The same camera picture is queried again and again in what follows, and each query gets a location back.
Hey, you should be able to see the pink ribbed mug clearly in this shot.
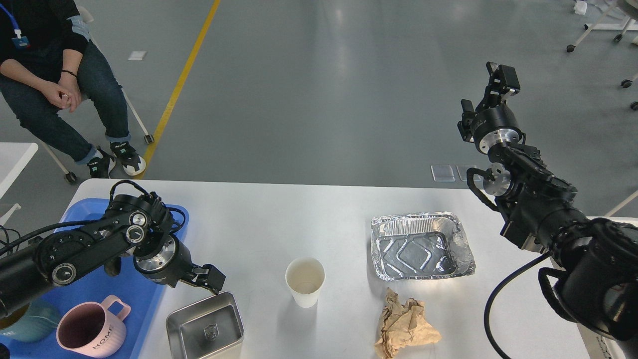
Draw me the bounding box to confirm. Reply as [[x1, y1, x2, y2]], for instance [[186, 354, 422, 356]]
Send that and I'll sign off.
[[55, 295, 131, 359]]

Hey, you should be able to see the small stainless steel tray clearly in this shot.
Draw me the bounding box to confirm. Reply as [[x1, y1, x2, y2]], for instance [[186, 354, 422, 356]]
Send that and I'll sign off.
[[165, 291, 244, 359]]

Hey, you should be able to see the aluminium foil tray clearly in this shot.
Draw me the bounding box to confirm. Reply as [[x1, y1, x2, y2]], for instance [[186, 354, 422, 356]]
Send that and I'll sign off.
[[370, 211, 476, 281]]

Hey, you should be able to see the black cable bundle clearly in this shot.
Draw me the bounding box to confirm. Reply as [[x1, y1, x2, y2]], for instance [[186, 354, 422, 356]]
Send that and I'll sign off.
[[0, 224, 18, 250]]

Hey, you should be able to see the crumpled brown paper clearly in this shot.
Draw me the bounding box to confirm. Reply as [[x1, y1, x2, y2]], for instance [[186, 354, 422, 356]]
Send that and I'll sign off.
[[374, 288, 442, 359]]

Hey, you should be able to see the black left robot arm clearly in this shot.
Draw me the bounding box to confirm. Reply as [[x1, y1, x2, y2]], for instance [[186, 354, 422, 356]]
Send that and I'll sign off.
[[0, 182, 226, 318]]

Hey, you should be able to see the white side table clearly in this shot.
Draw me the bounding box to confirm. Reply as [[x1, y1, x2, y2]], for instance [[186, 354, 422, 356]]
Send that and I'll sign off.
[[0, 142, 38, 198]]

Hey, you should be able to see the white wheeled chair base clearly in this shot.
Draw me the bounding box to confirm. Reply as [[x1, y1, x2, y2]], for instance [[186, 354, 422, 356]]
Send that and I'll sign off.
[[566, 0, 638, 111]]

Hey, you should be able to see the white paper cup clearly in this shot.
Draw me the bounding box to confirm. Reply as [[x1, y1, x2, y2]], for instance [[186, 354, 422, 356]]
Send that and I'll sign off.
[[285, 257, 326, 308]]

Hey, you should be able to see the teal ceramic mug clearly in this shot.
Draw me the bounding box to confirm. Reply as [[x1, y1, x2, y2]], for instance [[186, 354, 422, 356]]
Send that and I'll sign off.
[[0, 299, 61, 343]]

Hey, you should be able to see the clear floor plate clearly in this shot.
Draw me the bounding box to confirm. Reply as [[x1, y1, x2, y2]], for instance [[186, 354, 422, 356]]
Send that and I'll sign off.
[[431, 165, 456, 182], [456, 165, 474, 182]]

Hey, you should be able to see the person in dark clothes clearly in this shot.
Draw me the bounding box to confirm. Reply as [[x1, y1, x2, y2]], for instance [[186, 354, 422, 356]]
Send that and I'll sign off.
[[0, 0, 147, 178]]

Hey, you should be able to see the white plastic bin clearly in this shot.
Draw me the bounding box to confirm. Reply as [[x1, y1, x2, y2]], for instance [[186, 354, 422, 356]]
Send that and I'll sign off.
[[576, 216, 638, 359]]

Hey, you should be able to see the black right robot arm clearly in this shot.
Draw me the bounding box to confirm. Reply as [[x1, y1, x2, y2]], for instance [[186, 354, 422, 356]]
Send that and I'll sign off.
[[458, 62, 638, 359]]

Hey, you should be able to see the grey office chair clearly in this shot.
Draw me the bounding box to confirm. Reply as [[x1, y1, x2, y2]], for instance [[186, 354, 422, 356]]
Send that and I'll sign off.
[[38, 5, 155, 184]]

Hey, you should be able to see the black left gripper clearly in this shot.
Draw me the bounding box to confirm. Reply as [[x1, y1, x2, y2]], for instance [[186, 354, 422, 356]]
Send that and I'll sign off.
[[134, 234, 226, 295]]

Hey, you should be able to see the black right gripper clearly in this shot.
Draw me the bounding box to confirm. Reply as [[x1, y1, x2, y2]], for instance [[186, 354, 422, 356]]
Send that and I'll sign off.
[[457, 61, 523, 154]]

